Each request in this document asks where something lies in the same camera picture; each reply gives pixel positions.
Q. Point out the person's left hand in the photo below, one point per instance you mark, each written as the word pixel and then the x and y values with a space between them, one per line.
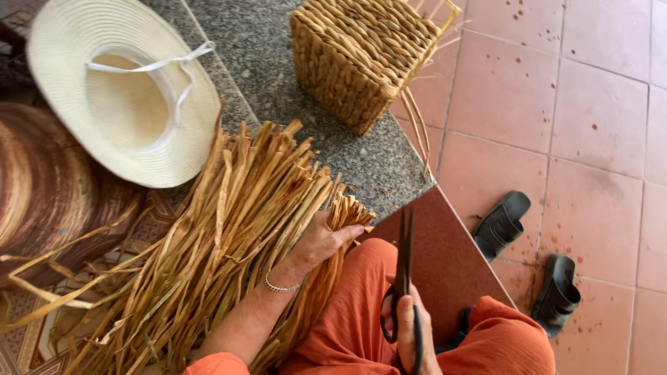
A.
pixel 318 245

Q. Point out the person's right hand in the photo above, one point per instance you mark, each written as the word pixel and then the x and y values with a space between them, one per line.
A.
pixel 414 328

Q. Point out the small bundle of dried reeds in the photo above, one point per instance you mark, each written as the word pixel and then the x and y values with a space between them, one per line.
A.
pixel 350 211

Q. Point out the black scissors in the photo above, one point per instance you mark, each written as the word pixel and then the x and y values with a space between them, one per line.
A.
pixel 405 250

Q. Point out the person's orange trousers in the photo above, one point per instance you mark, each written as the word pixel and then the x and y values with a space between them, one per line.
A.
pixel 354 323

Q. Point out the large pile of dried reed strips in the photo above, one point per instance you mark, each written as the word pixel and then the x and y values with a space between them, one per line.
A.
pixel 229 218

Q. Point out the black rubber sandal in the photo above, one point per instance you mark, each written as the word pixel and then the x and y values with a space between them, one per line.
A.
pixel 501 224
pixel 556 294

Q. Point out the person's orange sleeve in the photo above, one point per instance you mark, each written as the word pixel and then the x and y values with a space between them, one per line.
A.
pixel 216 365

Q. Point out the patterned floor mat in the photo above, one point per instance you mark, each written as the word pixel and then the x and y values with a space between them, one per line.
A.
pixel 152 229

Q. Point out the woven reed basket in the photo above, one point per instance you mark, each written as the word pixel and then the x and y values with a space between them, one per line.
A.
pixel 354 57

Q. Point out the brown striped woven mat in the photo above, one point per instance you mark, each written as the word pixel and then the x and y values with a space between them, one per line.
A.
pixel 52 192

